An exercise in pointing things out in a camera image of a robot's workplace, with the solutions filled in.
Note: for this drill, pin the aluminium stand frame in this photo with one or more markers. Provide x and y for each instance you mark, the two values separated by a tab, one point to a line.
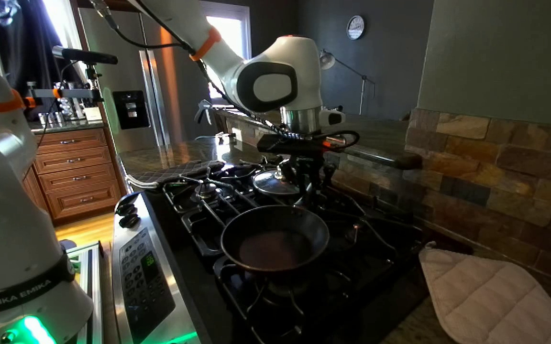
90	279

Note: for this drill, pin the wooden drawer cabinet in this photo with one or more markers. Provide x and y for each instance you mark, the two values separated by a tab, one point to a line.
75	172

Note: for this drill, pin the beige quilted oven mitt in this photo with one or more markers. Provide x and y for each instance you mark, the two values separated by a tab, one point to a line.
492	298

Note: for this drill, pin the wall power outlet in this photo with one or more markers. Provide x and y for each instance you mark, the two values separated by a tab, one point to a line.
238	138

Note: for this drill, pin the black stove knob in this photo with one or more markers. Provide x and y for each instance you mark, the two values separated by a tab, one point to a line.
127	203
131	220

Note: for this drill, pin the stainless steel refrigerator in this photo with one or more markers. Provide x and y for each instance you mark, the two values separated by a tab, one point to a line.
161	95

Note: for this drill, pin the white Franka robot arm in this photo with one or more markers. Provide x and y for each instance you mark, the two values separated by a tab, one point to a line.
8	222

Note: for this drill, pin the dark nonstick frying pan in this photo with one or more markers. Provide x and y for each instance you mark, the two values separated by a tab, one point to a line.
276	248

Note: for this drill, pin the chrome desk lamp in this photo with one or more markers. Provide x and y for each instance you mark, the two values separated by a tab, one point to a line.
330	59

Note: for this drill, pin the round wall clock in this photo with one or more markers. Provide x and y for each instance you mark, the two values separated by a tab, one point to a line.
356	27

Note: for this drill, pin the bright window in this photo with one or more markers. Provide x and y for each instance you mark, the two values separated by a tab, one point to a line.
234	25

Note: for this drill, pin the curved chrome faucet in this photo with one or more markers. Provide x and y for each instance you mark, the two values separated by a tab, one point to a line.
203	111

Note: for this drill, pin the black stereo camera bar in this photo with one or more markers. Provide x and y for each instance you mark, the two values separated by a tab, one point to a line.
87	55

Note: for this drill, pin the black gas stove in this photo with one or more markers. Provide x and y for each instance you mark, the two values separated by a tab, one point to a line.
192	216

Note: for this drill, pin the grey camera mount arm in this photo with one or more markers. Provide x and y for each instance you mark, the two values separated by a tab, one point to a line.
66	94

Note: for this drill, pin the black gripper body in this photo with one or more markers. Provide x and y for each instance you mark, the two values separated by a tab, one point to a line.
303	164

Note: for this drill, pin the glass pot lid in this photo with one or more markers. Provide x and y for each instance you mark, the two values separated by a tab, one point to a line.
268	185

